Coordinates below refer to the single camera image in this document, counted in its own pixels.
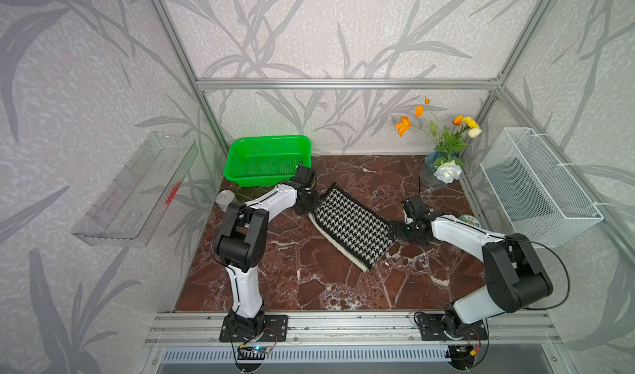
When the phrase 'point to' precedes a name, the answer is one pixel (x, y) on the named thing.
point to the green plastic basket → (258, 160)
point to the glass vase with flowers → (442, 164)
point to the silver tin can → (224, 198)
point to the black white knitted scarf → (351, 228)
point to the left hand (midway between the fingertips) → (317, 204)
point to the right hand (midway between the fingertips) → (398, 233)
